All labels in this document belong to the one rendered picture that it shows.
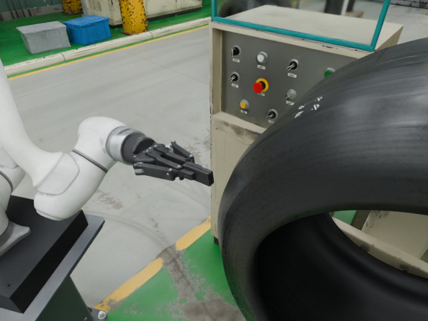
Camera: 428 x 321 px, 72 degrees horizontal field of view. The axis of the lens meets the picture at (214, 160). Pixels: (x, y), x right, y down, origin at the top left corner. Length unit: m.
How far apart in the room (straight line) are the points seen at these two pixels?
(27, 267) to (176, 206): 1.23
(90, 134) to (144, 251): 1.22
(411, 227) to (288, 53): 0.62
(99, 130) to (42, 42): 4.86
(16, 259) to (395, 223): 1.04
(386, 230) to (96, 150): 0.71
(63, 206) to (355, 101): 0.66
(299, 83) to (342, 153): 0.80
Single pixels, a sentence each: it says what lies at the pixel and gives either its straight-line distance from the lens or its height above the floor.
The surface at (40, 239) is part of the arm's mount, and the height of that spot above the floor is 0.74.
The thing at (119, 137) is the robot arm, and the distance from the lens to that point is 0.73.
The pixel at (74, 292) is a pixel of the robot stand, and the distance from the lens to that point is 1.48.
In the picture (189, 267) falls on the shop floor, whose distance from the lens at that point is 1.81.
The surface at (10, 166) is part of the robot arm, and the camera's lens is 1.15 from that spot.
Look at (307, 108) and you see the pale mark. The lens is 0.32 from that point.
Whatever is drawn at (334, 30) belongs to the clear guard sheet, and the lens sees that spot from 0.96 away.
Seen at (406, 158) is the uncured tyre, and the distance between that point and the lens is 0.26.
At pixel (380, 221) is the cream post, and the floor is 1.00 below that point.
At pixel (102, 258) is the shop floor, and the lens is 1.95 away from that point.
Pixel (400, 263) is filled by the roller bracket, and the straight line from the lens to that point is 0.82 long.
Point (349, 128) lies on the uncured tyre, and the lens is 0.28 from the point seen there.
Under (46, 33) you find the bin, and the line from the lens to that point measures 5.59.
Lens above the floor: 1.53
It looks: 38 degrees down
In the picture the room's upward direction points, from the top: straight up
